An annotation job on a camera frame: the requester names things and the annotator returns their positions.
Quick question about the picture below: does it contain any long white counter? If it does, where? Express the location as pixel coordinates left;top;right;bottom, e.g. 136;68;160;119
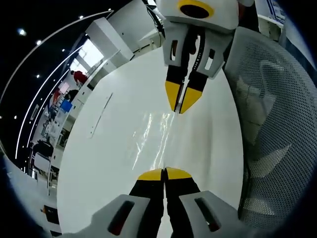
31;48;122;197

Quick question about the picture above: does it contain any curved white ceiling light strip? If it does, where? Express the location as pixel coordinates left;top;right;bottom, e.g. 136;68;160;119
14;67;73;160

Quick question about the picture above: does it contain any clear plastic food packaging bag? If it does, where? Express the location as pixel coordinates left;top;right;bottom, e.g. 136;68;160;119
130;111;184;172

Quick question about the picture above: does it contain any blue box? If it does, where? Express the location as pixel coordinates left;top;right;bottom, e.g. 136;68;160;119
59;99;73;114

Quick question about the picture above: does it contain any black cable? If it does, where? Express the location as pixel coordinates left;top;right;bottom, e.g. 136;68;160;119
145;0;166;38

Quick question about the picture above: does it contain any narrow white pillar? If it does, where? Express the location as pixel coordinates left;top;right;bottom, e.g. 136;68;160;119
85;18;136;68

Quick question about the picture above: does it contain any white side cabinet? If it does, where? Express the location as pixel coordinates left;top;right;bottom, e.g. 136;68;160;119
256;12;284;42

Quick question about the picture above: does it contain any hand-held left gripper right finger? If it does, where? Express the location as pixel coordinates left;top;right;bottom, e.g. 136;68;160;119
165;167;249;238

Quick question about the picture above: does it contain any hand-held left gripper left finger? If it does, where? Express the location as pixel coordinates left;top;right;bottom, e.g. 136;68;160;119
90;168;165;238

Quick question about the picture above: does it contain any grey ceiling arc rail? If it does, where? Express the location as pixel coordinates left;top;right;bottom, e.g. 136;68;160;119
0;9;115;106

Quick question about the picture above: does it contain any black cabinet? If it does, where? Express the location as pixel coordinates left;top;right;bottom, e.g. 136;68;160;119
40;204;60;225

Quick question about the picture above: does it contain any black wrist strap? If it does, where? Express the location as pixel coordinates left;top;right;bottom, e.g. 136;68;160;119
193;34;207;73

